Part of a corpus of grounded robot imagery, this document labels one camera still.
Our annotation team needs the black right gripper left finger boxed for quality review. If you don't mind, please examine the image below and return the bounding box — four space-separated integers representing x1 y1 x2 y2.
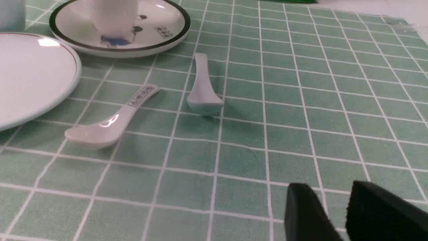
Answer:
284 183 342 241

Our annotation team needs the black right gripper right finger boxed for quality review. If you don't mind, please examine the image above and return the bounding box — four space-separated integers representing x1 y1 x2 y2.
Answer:
345 180 428 241

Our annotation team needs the plain white ceramic spoon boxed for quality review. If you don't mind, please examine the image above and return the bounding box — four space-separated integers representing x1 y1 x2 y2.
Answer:
187 53 224 116

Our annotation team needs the white spoon with label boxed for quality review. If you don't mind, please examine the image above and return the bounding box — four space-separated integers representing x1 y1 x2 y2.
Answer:
65 84 159 149

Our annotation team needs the white bowl brown rim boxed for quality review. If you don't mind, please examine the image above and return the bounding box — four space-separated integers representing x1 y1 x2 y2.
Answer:
69 0 139 39

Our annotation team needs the green backdrop cloth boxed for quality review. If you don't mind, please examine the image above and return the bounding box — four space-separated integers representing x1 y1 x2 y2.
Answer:
279 0 318 4

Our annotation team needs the black-rimmed cartoon plate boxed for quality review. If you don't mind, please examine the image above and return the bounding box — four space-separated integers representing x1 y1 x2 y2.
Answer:
49 0 191 58

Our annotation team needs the white plate brown rim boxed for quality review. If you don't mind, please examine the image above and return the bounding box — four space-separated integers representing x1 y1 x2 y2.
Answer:
0 32 82 130

